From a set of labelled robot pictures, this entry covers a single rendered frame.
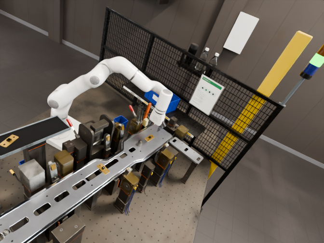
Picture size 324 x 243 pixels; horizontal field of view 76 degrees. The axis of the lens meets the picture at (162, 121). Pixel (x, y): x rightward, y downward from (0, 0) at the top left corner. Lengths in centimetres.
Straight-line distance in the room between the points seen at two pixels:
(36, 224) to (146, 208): 73
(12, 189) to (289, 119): 409
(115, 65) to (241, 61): 291
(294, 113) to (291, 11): 167
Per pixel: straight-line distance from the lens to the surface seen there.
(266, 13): 383
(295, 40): 168
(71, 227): 115
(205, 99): 188
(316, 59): 164
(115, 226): 152
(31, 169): 123
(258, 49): 390
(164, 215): 164
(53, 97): 158
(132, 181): 128
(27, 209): 124
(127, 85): 213
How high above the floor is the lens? 208
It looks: 36 degrees down
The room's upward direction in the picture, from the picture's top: 22 degrees clockwise
